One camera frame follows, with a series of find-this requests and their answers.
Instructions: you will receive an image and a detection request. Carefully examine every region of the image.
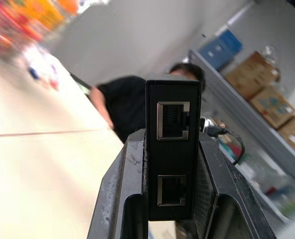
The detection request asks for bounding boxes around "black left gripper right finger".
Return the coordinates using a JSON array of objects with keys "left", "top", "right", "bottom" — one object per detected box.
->
[{"left": 193, "top": 131, "right": 278, "bottom": 239}]

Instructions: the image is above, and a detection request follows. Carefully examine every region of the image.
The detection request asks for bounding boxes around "grey metal shelf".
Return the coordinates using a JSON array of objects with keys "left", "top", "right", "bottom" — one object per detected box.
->
[{"left": 188, "top": 48, "right": 295, "bottom": 184}]

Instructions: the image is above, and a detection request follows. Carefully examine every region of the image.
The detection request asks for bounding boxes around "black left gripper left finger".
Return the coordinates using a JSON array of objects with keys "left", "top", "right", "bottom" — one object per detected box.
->
[{"left": 87, "top": 129, "right": 149, "bottom": 239}]

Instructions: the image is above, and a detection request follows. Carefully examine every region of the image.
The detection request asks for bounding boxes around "person in black shirt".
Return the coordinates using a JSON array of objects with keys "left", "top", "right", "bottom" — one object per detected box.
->
[{"left": 91, "top": 62, "right": 206, "bottom": 144}]

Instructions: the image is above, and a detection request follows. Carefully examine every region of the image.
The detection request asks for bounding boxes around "colourful packaged goods pile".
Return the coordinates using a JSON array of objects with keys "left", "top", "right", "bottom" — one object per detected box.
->
[{"left": 0, "top": 0, "right": 79, "bottom": 60}]

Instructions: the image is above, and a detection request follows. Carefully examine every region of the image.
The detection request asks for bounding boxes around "small black Ethernet adapter box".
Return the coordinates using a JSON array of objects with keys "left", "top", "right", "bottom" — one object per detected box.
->
[{"left": 145, "top": 79, "right": 203, "bottom": 221}]

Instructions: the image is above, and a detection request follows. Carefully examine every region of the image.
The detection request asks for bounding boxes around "blue cardboard box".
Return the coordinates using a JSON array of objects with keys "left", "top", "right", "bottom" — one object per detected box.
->
[{"left": 198, "top": 29, "right": 243, "bottom": 72}]

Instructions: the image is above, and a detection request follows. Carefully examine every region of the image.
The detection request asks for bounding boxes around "plain brown cardboard box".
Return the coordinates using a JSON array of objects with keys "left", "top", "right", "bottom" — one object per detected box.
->
[{"left": 225, "top": 51, "right": 280, "bottom": 101}]

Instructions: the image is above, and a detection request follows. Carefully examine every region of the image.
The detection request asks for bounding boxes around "brown box with blue print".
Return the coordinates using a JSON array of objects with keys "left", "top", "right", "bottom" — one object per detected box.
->
[{"left": 249, "top": 86, "right": 295, "bottom": 129}]

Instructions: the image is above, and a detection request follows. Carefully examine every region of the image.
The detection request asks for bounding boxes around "clear glass jar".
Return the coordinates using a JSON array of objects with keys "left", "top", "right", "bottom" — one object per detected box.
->
[{"left": 261, "top": 45, "right": 281, "bottom": 73}]

